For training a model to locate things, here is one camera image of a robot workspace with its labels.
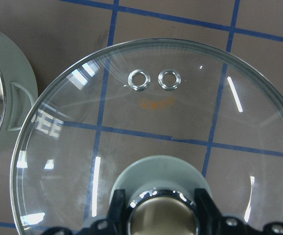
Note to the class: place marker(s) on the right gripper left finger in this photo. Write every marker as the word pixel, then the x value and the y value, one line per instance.
pixel 116 220

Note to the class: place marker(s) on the pale green electric pot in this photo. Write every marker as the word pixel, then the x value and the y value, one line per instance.
pixel 18 91

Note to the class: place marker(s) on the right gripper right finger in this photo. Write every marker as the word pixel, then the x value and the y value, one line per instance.
pixel 210 219

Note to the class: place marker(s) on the glass pot lid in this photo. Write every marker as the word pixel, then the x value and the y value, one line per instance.
pixel 158 118

